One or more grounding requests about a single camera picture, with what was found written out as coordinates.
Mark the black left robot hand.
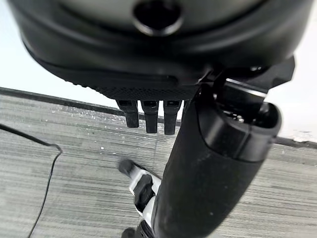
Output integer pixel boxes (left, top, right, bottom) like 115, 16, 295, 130
5, 0, 317, 238

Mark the silver robot leg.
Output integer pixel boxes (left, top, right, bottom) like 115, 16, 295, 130
116, 158, 162, 238

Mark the black floor cable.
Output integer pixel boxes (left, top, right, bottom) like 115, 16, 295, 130
0, 123, 63, 238

